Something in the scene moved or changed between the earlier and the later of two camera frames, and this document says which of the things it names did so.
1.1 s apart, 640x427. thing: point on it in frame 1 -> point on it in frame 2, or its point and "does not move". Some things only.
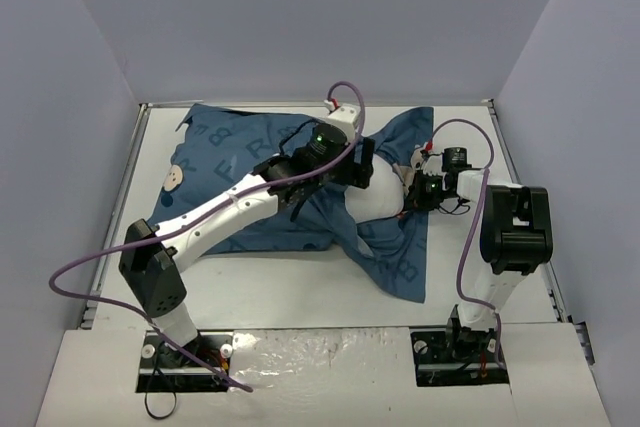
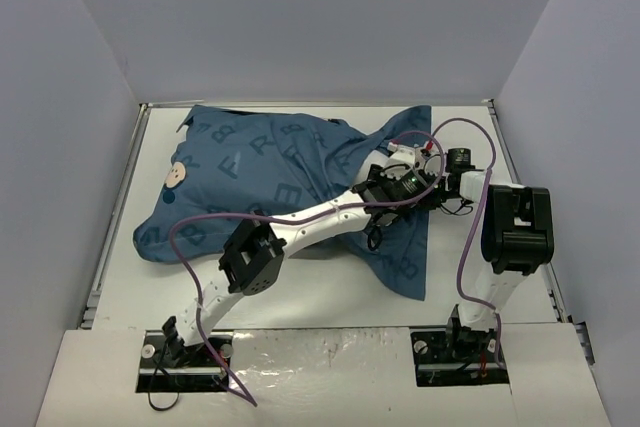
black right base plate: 453,356 does not move
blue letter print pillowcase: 220,149 does not move
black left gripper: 364,163 -> 435,182
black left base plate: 165,368 does not move
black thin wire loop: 145,401 -> 149,396
